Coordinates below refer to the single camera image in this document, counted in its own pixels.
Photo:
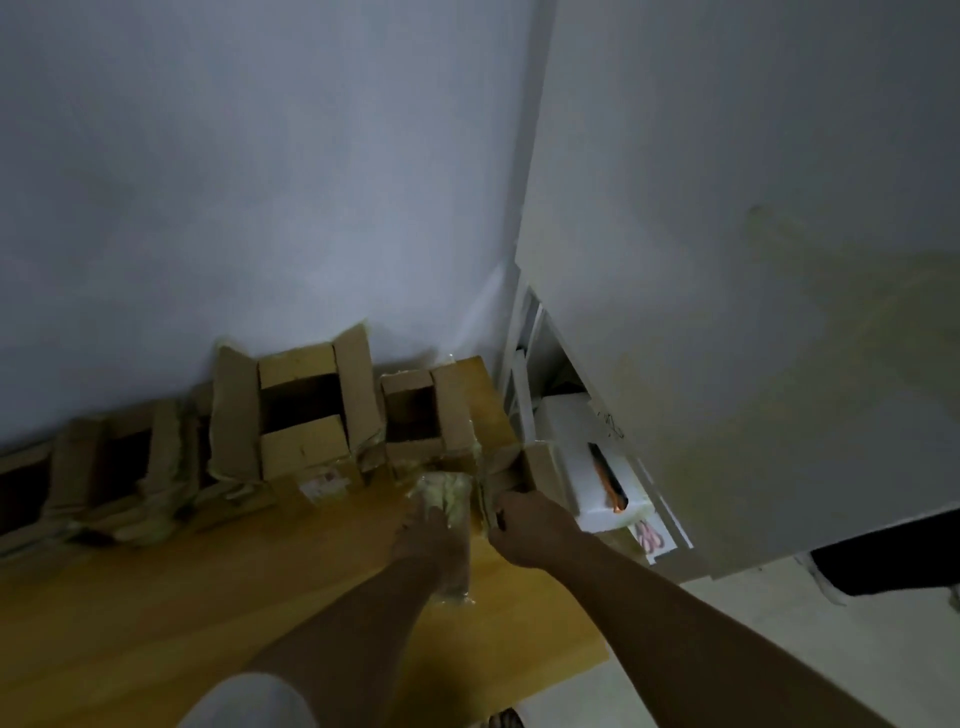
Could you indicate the person's left hand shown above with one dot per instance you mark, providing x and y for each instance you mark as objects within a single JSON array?
[{"x": 431, "y": 551}]

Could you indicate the small box at table edge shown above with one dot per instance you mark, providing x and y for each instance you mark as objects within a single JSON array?
[{"x": 570, "y": 450}]

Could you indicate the person's right forearm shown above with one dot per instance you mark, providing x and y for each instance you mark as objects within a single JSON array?
[{"x": 712, "y": 645}]

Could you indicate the person's left forearm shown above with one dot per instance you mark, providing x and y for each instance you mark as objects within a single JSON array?
[{"x": 352, "y": 645}]

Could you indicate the person's right hand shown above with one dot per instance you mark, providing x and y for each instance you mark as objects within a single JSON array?
[{"x": 536, "y": 532}]

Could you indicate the orange black item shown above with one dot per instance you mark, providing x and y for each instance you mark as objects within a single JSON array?
[{"x": 609, "y": 484}]

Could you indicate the row of cardboard boxes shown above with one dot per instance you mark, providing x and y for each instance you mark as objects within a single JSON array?
[{"x": 300, "y": 450}]

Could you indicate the pink printed white paper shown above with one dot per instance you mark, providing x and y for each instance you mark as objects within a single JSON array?
[{"x": 651, "y": 536}]

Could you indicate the yellow wooden table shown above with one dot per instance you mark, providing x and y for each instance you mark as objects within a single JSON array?
[{"x": 187, "y": 600}]

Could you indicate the handwritten paper sign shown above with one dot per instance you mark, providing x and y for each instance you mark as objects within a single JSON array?
[{"x": 611, "y": 424}]

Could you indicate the taped cardboard box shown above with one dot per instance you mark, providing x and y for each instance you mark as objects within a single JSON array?
[{"x": 450, "y": 495}]

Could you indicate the person's white shirt sleeve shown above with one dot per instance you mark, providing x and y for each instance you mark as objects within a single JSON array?
[{"x": 247, "y": 705}]

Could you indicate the black fabric item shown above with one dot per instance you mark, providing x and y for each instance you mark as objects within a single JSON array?
[{"x": 885, "y": 555}]

